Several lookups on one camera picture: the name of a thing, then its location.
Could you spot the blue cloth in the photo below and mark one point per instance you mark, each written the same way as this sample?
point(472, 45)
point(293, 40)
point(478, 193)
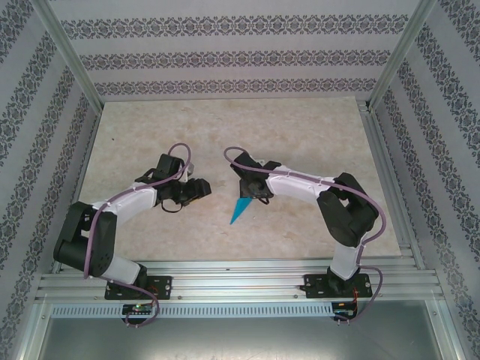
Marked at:
point(240, 210)

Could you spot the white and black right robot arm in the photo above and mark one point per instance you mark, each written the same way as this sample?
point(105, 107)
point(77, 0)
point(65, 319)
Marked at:
point(345, 221)

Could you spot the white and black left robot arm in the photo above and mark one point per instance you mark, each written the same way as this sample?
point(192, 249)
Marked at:
point(86, 240)

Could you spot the grey metal sheet panel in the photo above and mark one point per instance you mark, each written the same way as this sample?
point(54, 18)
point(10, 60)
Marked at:
point(240, 341)

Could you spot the small circuit board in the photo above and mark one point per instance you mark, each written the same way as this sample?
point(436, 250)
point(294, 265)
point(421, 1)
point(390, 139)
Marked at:
point(137, 308)
point(343, 309)

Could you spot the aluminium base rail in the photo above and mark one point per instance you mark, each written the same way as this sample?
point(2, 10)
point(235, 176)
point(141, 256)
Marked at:
point(232, 281)

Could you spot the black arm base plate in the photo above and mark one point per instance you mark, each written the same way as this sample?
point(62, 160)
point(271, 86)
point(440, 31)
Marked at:
point(161, 287)
point(315, 287)

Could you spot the aluminium side rail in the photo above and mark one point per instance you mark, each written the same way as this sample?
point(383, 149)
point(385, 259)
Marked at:
point(389, 180)
point(87, 150)

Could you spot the aluminium frame post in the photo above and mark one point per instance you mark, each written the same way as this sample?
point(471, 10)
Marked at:
point(72, 56)
point(399, 56)

